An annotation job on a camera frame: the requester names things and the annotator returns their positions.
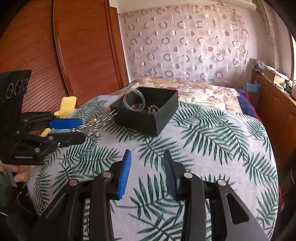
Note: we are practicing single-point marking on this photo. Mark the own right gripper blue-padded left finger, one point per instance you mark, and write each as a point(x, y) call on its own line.
point(125, 165)

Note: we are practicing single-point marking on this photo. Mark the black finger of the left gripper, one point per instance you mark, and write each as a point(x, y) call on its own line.
point(68, 139)

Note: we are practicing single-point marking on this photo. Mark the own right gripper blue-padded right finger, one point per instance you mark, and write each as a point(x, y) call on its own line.
point(174, 171)

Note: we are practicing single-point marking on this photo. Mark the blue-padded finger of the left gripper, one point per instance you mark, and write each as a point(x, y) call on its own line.
point(65, 123)

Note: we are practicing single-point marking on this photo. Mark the silver green gem jewelry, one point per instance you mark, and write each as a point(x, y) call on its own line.
point(93, 127)

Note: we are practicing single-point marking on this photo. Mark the black square jewelry box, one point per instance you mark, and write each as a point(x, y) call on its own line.
point(161, 104)

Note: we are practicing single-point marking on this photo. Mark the pale green jade bangle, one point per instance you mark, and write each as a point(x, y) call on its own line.
point(134, 100)

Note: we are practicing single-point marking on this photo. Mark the grey sleeve forearm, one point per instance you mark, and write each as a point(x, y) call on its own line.
point(7, 191)

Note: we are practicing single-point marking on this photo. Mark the person's left hand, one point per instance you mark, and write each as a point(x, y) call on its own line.
point(22, 172)

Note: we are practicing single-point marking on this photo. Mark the yellow plush toy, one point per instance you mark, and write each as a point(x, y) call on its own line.
point(67, 106)

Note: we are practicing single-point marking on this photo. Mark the brown wooden wardrobe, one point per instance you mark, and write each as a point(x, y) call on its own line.
point(72, 48)

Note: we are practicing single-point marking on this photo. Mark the floral bed quilt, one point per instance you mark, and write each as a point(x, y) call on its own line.
point(191, 92)

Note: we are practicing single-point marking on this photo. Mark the dark blue blanket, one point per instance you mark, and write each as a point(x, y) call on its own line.
point(245, 104)

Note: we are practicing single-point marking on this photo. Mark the wooden side cabinet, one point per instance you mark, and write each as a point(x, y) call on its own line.
point(276, 109)

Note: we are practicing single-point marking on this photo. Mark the pink circle pattern curtain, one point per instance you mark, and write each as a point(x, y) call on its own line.
point(198, 43)

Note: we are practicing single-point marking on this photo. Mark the clutter on cabinet top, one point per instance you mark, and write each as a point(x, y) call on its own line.
point(278, 79)

